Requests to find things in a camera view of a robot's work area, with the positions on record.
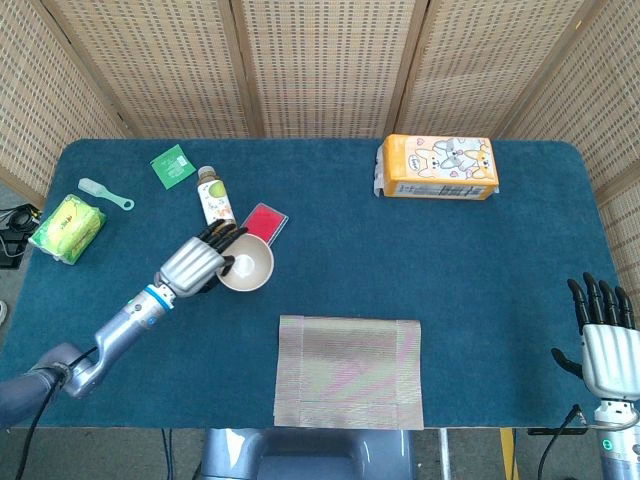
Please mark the beige woven placemat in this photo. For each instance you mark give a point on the beige woven placemat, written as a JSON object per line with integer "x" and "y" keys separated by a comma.
{"x": 345, "y": 370}

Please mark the grey-blue robot torso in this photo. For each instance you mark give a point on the grey-blue robot torso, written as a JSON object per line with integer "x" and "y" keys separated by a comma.
{"x": 305, "y": 457}

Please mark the woven bamboo folding screen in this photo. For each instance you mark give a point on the woven bamboo folding screen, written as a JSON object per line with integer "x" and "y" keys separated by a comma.
{"x": 325, "y": 65}

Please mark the green square sachet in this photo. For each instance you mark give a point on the green square sachet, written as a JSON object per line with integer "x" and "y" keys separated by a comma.
{"x": 173, "y": 166}

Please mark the white metal table leg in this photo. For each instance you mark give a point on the white metal table leg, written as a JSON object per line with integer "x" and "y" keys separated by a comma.
{"x": 444, "y": 455}

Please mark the green yellow tissue pack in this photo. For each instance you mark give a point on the green yellow tissue pack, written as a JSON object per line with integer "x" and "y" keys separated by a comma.
{"x": 67, "y": 229}

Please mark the blue felt table cover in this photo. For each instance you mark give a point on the blue felt table cover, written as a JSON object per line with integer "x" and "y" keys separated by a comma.
{"x": 450, "y": 280}

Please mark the red pad clear case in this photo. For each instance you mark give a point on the red pad clear case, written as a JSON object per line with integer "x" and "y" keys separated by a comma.
{"x": 265, "y": 220}

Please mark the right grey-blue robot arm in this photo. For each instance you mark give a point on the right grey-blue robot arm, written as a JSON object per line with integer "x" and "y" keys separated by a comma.
{"x": 620, "y": 450}

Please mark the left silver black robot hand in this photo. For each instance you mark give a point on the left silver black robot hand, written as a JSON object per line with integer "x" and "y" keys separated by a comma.
{"x": 192, "y": 265}

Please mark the mint green brush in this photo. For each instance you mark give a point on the mint green brush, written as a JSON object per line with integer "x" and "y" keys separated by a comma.
{"x": 102, "y": 193}

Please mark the amber juice bottle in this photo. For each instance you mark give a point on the amber juice bottle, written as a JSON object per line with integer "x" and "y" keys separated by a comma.
{"x": 215, "y": 200}

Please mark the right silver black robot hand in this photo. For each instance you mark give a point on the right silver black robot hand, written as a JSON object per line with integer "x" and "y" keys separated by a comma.
{"x": 612, "y": 360}

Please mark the orange cartoon tissue pack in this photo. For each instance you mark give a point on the orange cartoon tissue pack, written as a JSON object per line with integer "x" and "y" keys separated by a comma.
{"x": 440, "y": 165}

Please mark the white bowl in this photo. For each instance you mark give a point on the white bowl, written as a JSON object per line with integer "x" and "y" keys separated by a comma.
{"x": 252, "y": 267}

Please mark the black devices on floor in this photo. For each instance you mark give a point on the black devices on floor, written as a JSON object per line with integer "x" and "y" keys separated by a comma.
{"x": 15, "y": 225}

